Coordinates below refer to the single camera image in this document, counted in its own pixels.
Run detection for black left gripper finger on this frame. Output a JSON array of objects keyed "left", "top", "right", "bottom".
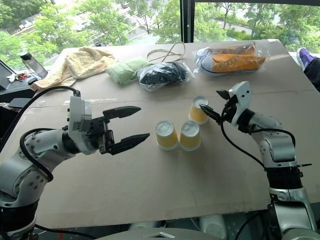
[
  {"left": 108, "top": 132, "right": 151, "bottom": 156},
  {"left": 102, "top": 105, "right": 142, "bottom": 124}
]

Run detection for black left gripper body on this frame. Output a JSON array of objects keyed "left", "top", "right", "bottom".
[{"left": 86, "top": 116, "right": 116, "bottom": 155}]

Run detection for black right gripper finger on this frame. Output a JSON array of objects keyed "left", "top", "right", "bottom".
[
  {"left": 198, "top": 104, "right": 223, "bottom": 125},
  {"left": 215, "top": 89, "right": 232, "bottom": 102}
]

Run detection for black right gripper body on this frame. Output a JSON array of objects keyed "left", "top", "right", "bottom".
[{"left": 220, "top": 95, "right": 238, "bottom": 124}]

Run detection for yellow paper cup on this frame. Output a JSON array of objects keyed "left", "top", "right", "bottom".
[
  {"left": 179, "top": 120, "right": 202, "bottom": 152},
  {"left": 188, "top": 95, "right": 210, "bottom": 126},
  {"left": 155, "top": 120, "right": 180, "bottom": 151}
]

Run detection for orange canvas sneaker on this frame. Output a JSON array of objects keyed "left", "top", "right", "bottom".
[{"left": 200, "top": 53, "right": 267, "bottom": 74}]

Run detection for folded green cloth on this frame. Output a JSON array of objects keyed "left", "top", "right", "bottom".
[{"left": 104, "top": 56, "right": 154, "bottom": 87}]

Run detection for orange sneakers in plastic bag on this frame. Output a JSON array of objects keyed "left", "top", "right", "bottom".
[{"left": 193, "top": 41, "right": 270, "bottom": 78}]

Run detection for black item in plastic bag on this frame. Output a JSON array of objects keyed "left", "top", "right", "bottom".
[{"left": 136, "top": 61, "right": 195, "bottom": 92}]

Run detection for cream terry towel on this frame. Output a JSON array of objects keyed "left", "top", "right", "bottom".
[{"left": 29, "top": 46, "right": 117, "bottom": 91}]

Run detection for black flat device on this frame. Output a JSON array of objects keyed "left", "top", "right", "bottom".
[{"left": 8, "top": 97, "right": 32, "bottom": 109}]

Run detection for white rounded shape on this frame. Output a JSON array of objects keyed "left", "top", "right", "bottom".
[
  {"left": 199, "top": 214, "right": 228, "bottom": 239},
  {"left": 129, "top": 220, "right": 156, "bottom": 231}
]

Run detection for grey water bottle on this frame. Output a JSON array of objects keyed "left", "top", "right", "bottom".
[{"left": 19, "top": 51, "right": 49, "bottom": 80}]

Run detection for black side desk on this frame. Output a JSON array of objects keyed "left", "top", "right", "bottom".
[{"left": 0, "top": 74, "right": 39, "bottom": 104}]

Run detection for person's leg black trousers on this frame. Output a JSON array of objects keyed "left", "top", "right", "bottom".
[{"left": 302, "top": 57, "right": 320, "bottom": 92}]

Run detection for purple shoe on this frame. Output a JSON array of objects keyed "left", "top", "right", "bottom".
[{"left": 295, "top": 47, "right": 317, "bottom": 72}]

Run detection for keys with red tag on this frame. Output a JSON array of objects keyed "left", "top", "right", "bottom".
[{"left": 5, "top": 72, "right": 32, "bottom": 83}]

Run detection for black monitor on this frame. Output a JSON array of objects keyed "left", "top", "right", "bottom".
[{"left": 0, "top": 58, "right": 12, "bottom": 91}]

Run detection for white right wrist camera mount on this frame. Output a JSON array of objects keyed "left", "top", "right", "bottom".
[{"left": 228, "top": 80, "right": 252, "bottom": 126}]

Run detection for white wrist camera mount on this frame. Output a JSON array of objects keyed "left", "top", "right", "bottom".
[
  {"left": 228, "top": 80, "right": 252, "bottom": 126},
  {"left": 66, "top": 95, "right": 101, "bottom": 155}
]

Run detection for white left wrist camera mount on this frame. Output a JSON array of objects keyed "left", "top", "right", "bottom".
[{"left": 66, "top": 95, "right": 101, "bottom": 155}]

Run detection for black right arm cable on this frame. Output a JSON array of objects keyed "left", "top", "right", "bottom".
[{"left": 220, "top": 112, "right": 297, "bottom": 171}]

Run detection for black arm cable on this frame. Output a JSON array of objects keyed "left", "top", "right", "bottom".
[
  {"left": 220, "top": 112, "right": 297, "bottom": 171},
  {"left": 0, "top": 85, "right": 82, "bottom": 182}
]

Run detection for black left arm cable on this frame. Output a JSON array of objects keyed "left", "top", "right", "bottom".
[{"left": 0, "top": 85, "right": 82, "bottom": 182}]

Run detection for beige cord loop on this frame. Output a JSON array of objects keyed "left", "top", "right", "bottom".
[{"left": 145, "top": 41, "right": 187, "bottom": 64}]

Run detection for dark window frame post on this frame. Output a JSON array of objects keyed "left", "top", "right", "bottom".
[{"left": 179, "top": 0, "right": 196, "bottom": 44}]

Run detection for black torso cable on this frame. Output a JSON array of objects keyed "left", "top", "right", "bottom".
[
  {"left": 234, "top": 211, "right": 271, "bottom": 240},
  {"left": 34, "top": 223, "right": 97, "bottom": 240}
]

